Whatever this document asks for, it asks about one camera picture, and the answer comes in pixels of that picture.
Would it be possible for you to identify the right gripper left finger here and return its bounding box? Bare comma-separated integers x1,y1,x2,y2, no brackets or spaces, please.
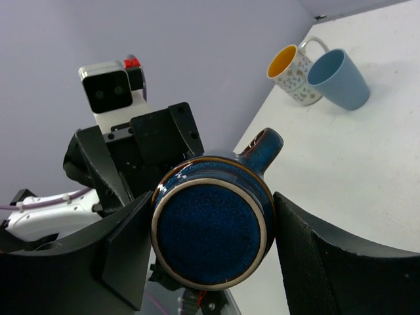
1,192,152,314

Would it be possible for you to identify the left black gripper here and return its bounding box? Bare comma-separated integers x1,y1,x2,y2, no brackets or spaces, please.
63,102,204,213

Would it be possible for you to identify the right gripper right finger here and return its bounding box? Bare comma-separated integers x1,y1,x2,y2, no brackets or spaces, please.
274,192,419,314

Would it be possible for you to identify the dark blue ceramic cup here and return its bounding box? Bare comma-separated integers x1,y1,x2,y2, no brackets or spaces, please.
151,128,284,291

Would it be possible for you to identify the white patterned ceramic mug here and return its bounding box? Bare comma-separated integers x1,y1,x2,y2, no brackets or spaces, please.
266,36,329,106

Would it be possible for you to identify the light blue plastic cup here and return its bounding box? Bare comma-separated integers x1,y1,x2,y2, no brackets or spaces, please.
307,49,370,111

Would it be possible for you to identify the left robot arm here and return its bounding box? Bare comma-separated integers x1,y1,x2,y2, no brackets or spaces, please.
1,102,203,253

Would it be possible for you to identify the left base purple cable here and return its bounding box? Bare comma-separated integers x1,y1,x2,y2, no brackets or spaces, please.
144,290,171,315

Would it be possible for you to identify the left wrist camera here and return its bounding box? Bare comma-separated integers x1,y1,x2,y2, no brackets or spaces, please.
78,60,152,134

